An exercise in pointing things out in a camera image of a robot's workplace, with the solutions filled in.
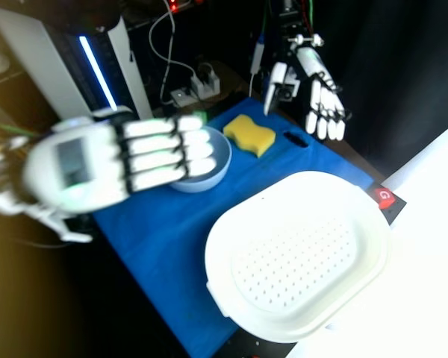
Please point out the white power strip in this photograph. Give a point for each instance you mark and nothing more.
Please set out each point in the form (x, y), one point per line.
(203, 85)

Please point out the white perforated drain tray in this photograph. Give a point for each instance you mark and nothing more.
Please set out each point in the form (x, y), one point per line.
(295, 261)

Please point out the yellow and green sponge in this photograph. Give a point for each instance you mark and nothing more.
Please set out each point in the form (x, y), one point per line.
(248, 134)

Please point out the light blue bowl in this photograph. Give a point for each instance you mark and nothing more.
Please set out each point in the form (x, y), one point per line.
(209, 182)

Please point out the green letter C block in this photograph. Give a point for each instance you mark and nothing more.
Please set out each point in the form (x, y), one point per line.
(201, 116)

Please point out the red letter G block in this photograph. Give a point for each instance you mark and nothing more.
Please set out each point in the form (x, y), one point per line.
(384, 195)

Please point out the white column with blue light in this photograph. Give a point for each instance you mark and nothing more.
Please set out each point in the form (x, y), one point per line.
(130, 74)

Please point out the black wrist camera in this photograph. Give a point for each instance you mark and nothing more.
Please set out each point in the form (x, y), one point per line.
(286, 93)

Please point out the blue cloth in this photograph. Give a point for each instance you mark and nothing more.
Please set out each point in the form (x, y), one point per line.
(164, 238)

